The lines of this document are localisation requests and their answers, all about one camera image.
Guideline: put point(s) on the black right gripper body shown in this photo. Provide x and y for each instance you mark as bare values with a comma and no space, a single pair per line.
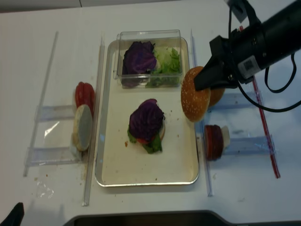
245,53

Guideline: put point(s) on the clear track left lower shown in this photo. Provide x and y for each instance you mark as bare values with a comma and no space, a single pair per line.
52,156

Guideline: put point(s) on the clear rail left of tray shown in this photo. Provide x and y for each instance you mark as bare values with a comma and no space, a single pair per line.
92,147

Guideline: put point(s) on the purple cabbage in container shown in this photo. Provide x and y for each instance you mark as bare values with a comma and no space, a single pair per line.
138,59

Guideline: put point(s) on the white pusher block left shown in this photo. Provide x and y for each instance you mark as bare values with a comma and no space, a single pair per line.
75,152

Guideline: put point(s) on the green lettuce in container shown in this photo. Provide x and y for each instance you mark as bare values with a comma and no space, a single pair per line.
167,68

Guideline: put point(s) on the bottom bun on tray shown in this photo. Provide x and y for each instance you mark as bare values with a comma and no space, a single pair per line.
162,131

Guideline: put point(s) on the green lettuce leaf on burger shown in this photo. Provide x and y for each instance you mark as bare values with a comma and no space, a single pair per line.
154,146

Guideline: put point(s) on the clear rail right of tray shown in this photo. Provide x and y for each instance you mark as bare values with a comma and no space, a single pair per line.
201,126

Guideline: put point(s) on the clear plastic container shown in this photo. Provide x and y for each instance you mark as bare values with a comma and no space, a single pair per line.
165,38

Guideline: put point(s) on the red plastic rail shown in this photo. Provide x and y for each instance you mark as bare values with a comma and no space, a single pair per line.
265,124

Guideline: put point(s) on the clear track left upper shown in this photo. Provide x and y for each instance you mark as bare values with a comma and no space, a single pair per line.
55,113

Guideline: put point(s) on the tomato slice on burger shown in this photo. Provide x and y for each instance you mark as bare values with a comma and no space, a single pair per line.
142,141

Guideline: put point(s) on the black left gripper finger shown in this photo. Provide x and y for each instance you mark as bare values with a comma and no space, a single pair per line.
15,217

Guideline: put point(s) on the pale bun halves left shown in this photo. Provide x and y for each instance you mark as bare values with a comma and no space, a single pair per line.
82,128

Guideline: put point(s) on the clear track right lower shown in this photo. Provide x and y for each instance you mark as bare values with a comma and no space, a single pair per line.
250,146

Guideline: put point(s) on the sesame top bun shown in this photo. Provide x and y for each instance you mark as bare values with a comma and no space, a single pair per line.
194,103

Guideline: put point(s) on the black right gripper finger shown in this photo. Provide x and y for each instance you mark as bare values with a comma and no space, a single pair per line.
215,71
218,86

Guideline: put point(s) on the clear rail of tray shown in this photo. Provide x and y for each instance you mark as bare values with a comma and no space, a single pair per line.
201,126
92,147

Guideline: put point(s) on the stack of meat patties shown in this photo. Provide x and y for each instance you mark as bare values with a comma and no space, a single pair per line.
214,142

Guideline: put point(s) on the sesame bun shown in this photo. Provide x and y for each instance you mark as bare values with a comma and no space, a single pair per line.
194,103
216,95

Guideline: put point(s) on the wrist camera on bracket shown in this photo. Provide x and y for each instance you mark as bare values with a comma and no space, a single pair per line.
241,9

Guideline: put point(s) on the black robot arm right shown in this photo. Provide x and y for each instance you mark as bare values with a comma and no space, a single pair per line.
282,33

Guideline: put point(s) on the stack of tomato slices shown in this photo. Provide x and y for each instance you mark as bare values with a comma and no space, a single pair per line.
85,95

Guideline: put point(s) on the clear far left rail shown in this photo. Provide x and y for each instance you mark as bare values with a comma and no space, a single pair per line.
39,107

